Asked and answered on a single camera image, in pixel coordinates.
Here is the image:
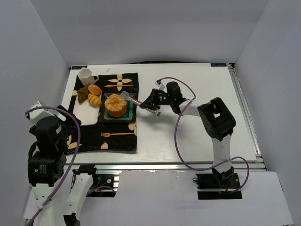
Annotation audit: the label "silver metal tongs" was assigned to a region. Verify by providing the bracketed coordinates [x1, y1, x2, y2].
[119, 91, 161, 116]

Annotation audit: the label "large orange swirl bread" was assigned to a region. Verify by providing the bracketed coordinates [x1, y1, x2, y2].
[104, 94, 127, 118]

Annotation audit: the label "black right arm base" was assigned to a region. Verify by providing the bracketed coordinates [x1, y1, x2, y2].
[192, 173, 243, 200]

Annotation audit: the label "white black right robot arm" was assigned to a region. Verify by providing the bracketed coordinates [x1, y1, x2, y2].
[139, 81, 236, 186]

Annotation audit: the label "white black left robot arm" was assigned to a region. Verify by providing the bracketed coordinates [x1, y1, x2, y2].
[24, 102, 97, 226]

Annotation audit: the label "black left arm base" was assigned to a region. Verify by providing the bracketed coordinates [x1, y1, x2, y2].
[71, 164, 117, 198]

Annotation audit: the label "brown chocolate bread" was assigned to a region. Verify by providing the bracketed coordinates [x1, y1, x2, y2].
[77, 86, 89, 104]

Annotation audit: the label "golden croissant bread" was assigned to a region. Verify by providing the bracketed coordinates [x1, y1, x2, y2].
[87, 93, 102, 106]

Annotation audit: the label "white rectangular tray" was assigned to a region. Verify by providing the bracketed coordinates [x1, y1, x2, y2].
[72, 91, 100, 126]

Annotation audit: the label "teal square plate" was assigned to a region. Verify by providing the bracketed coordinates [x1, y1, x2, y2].
[99, 93, 136, 123]

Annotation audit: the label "orange knife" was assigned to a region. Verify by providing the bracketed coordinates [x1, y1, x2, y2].
[104, 84, 134, 88]

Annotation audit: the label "orange fork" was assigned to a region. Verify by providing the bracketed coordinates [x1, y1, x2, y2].
[101, 132, 134, 137]

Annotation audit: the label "round glazed bun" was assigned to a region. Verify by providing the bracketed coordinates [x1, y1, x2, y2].
[88, 84, 102, 96]

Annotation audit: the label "black floral placemat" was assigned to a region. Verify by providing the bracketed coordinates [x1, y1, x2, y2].
[68, 73, 139, 154]

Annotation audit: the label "white ceramic mug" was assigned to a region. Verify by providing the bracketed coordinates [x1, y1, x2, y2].
[78, 68, 99, 86]

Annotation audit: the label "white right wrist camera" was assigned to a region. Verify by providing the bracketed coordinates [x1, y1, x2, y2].
[155, 80, 165, 90]

